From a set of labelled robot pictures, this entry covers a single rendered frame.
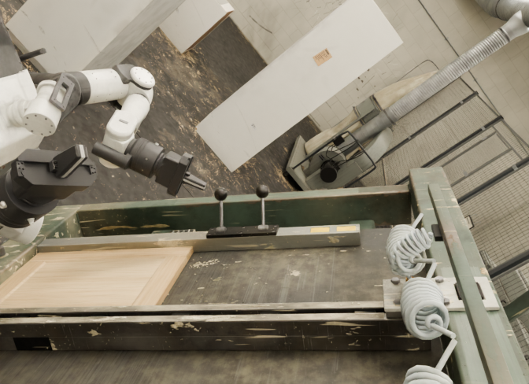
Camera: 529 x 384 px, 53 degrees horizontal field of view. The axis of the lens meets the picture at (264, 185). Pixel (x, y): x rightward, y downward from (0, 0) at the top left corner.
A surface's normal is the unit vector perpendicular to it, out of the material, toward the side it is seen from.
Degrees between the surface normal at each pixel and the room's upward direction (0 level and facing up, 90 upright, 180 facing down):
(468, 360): 58
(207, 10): 90
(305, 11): 90
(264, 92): 90
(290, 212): 90
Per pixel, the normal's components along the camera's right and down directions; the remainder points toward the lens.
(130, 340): -0.17, 0.36
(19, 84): 0.94, -0.21
